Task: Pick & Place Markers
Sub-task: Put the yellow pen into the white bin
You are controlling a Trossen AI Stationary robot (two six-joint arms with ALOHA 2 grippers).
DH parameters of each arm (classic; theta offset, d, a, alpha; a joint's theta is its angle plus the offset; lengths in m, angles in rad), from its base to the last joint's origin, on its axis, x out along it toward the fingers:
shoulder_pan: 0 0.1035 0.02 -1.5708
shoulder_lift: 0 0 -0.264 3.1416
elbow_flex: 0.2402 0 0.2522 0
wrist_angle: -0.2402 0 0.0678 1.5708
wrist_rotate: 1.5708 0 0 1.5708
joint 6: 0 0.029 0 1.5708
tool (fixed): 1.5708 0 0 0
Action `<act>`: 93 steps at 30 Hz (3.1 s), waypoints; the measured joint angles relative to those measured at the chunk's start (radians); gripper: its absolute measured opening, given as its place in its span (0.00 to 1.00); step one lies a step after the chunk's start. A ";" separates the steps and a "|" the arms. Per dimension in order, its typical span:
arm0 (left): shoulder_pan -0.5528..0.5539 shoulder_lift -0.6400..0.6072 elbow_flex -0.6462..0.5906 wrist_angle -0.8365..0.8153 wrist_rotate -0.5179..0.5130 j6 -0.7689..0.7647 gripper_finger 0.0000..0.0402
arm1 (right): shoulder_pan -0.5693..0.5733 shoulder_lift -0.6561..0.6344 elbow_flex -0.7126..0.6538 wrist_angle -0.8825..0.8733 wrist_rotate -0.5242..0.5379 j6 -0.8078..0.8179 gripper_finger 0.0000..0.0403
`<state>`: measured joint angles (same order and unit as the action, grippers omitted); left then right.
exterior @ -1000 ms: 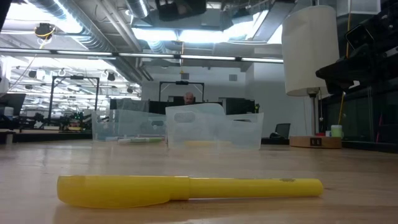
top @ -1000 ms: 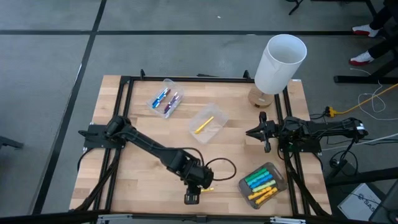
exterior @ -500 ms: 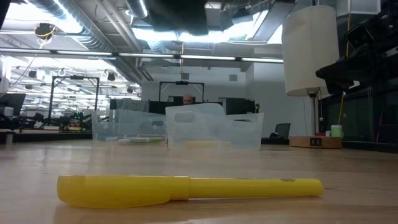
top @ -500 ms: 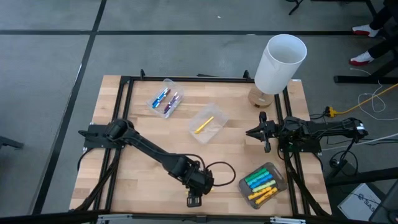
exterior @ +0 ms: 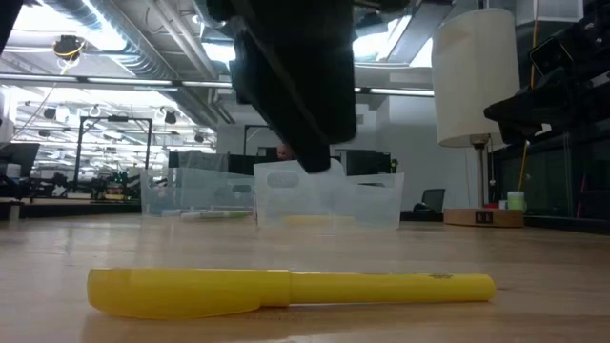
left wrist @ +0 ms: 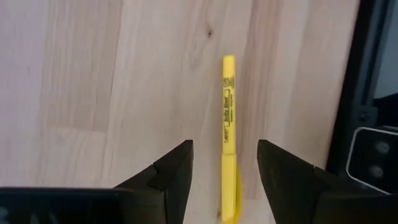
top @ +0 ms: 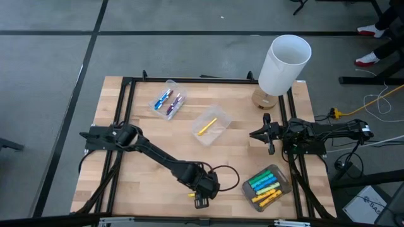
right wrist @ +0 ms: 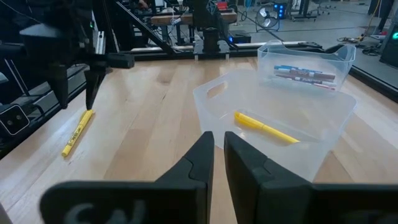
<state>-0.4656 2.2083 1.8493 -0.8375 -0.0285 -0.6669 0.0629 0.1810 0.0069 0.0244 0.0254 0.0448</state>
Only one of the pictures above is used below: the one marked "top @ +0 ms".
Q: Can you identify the person's leg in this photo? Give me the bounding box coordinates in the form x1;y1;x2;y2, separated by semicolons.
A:
374;0;404;32
374;37;404;61

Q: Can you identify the black furniture foot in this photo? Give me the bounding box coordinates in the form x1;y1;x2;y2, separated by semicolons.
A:
0;137;25;152

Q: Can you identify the blue Expo whiteboard marker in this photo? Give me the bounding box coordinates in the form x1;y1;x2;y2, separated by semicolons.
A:
153;93;169;111
156;91;172;110

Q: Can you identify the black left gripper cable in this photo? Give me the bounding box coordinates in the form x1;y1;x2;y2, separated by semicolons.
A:
201;161;241;193

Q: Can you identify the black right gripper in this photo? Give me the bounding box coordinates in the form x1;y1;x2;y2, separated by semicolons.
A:
249;112;284;156

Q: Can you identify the dark green highlighter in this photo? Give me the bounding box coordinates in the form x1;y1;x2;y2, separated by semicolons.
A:
247;169;272;186

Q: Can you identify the black desk foot bar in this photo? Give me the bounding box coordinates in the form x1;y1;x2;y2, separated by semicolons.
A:
330;170;404;190

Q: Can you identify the orange extension cord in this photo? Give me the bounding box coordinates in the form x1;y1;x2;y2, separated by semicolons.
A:
330;83;404;120

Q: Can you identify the magenta cap whiteboard marker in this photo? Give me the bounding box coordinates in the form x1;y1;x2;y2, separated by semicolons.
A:
165;93;182;116

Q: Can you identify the person's shoe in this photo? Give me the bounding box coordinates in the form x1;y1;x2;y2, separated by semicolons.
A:
353;51;381;68
357;24;387;38

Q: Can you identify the clear plastic container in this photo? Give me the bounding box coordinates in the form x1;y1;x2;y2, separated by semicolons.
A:
191;104;234;148
148;79;188;121

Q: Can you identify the white looped cable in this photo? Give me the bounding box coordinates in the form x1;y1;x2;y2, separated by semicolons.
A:
355;68;404;123

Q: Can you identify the white cardboard box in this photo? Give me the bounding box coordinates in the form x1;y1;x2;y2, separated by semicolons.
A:
343;185;389;225

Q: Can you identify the purple thin whiteboard marker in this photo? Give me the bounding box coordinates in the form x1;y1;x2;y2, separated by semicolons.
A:
167;99;183;117

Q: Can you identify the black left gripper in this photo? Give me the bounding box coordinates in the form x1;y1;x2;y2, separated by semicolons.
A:
184;163;221;210

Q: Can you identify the teal highlighter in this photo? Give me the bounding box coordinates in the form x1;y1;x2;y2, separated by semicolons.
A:
251;172;275;189

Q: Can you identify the office chair base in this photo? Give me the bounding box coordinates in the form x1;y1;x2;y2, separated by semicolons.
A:
290;0;309;16

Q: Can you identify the white shade wooden base lamp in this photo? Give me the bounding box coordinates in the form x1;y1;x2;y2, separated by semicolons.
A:
251;33;312;110

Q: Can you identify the black power cable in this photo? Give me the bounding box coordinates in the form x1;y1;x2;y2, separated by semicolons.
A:
315;113;364;173

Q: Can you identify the light green Sharpie highlighter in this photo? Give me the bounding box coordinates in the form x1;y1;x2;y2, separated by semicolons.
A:
255;181;281;196

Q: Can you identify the orange highlighter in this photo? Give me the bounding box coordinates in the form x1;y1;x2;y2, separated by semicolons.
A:
258;189;283;208

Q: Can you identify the blue highlighter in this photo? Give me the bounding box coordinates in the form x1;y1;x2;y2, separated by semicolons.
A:
253;175;278;192

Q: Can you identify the black crossbar with silver brackets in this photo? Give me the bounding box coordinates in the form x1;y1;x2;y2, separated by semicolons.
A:
0;213;404;227

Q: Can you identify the grey plastic tray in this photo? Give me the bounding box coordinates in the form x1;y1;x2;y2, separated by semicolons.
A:
241;163;293;212

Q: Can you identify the grey-white cable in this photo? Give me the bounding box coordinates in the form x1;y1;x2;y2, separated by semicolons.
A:
326;135;404;154

